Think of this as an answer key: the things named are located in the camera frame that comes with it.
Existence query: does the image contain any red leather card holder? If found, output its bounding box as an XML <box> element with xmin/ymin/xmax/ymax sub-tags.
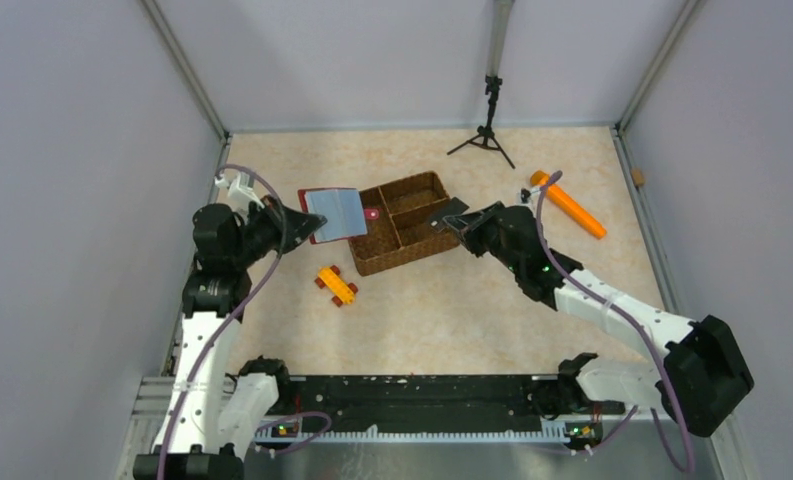
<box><xmin>297</xmin><ymin>187</ymin><xmax>382</xmax><ymax>244</ymax></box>

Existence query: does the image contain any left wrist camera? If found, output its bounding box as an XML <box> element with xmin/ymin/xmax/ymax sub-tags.
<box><xmin>217</xmin><ymin>173</ymin><xmax>264</xmax><ymax>215</ymax></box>

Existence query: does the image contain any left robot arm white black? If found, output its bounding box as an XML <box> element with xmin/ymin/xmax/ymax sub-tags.
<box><xmin>132</xmin><ymin>196</ymin><xmax>327</xmax><ymax>479</ymax></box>

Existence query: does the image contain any dark grey credit card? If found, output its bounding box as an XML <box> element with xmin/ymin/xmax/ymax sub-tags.
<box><xmin>428</xmin><ymin>197</ymin><xmax>469</xmax><ymax>232</ymax></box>

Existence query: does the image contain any orange toy car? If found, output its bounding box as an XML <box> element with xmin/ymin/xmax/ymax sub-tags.
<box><xmin>314</xmin><ymin>265</ymin><xmax>358</xmax><ymax>307</ymax></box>

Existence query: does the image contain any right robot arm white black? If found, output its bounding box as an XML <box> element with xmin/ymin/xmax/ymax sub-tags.
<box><xmin>428</xmin><ymin>198</ymin><xmax>755</xmax><ymax>437</ymax></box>

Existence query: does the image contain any brown wicker divided basket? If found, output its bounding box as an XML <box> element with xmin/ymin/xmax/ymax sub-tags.
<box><xmin>348</xmin><ymin>171</ymin><xmax>459</xmax><ymax>276</ymax></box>

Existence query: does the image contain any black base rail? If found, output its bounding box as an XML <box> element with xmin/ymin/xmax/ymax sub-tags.
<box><xmin>254</xmin><ymin>375</ymin><xmax>624</xmax><ymax>445</ymax></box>

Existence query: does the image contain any black tripod stand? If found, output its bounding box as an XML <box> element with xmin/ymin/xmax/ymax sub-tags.
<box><xmin>446</xmin><ymin>76</ymin><xmax>516</xmax><ymax>169</ymax></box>

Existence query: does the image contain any small brown wall block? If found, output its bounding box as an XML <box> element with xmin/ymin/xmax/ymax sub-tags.
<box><xmin>630</xmin><ymin>168</ymin><xmax>646</xmax><ymax>188</ymax></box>

